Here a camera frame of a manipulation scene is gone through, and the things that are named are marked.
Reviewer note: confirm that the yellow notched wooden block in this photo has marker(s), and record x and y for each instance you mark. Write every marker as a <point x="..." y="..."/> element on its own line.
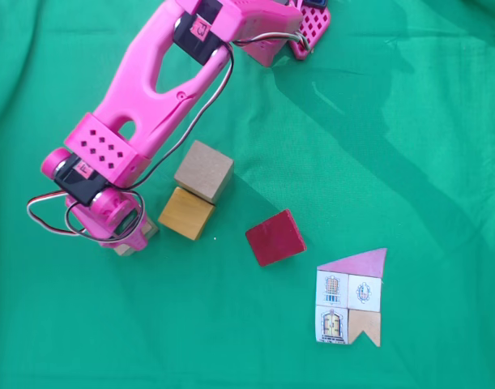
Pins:
<point x="184" y="215"/>

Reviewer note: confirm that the paper house picture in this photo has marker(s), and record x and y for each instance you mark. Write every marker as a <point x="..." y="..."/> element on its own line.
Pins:
<point x="332" y="291"/>

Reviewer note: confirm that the wooden cube balcony window print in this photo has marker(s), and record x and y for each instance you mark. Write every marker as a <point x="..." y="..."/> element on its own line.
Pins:
<point x="202" y="168"/>

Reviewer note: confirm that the blue clamp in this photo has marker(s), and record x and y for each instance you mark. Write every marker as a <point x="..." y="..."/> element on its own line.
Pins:
<point x="315" y="2"/>

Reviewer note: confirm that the wooden cube round window print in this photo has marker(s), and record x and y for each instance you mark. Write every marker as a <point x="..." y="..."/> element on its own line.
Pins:
<point x="152" y="231"/>

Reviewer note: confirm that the red triangular roof block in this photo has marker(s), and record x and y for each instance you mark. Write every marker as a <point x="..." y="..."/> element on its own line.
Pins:
<point x="275" y="237"/>

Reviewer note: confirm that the green cloth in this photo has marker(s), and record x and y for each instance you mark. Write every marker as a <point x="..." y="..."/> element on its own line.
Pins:
<point x="69" y="324"/>

